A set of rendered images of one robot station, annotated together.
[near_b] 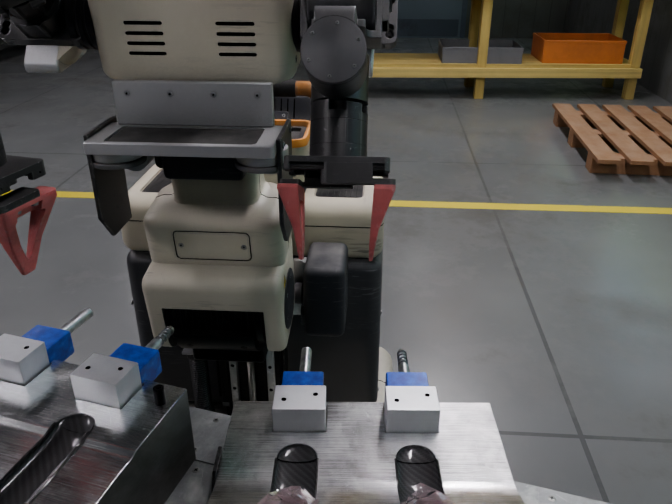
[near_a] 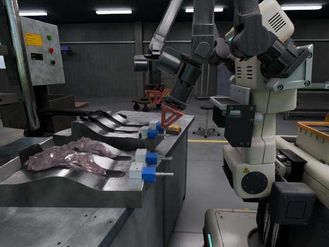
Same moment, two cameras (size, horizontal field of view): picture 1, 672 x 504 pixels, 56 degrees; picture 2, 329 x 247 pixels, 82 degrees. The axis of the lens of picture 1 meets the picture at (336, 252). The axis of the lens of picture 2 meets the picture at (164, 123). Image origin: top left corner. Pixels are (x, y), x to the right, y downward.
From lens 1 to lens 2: 0.83 m
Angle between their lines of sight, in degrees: 83
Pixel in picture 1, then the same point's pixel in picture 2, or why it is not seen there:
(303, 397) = (140, 152)
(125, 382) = (142, 130)
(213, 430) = not seen: hidden behind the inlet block
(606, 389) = not seen: outside the picture
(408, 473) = (116, 174)
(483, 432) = (126, 187)
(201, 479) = not seen: hidden behind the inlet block
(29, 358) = (151, 123)
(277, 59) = (255, 80)
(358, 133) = (175, 88)
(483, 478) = (106, 184)
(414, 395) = (137, 166)
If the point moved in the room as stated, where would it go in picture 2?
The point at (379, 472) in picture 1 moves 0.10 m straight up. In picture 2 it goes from (117, 168) to (114, 139)
